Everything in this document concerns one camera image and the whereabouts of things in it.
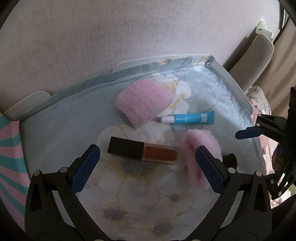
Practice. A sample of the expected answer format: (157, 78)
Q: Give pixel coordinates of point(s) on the floral grey blue cloth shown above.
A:
(126, 198)

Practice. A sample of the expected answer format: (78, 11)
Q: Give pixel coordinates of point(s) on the pink fluffy sock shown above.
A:
(143, 100)
(195, 158)

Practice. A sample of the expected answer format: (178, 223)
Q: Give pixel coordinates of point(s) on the grey sofa cushion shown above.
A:
(253, 62)

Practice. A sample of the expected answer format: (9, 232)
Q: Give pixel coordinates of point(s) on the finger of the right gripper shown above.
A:
(256, 131)

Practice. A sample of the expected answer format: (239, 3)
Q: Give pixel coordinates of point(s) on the pink plush pig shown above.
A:
(260, 105)

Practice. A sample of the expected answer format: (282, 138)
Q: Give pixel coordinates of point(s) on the black round jar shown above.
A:
(229, 161)

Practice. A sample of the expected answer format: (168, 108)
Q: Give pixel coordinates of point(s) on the green white wipes pack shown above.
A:
(262, 29)

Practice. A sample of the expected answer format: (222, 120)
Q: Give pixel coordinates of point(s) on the pink teal cardboard box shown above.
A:
(15, 180)

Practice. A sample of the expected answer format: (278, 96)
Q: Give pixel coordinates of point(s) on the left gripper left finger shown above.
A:
(53, 211)

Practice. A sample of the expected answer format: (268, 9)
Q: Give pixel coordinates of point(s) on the blue white tube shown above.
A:
(188, 119)

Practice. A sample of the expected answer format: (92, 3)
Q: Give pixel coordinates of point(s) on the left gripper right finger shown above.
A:
(242, 211)

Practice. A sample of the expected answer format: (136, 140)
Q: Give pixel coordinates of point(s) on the red lip gloss black cap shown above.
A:
(142, 151)

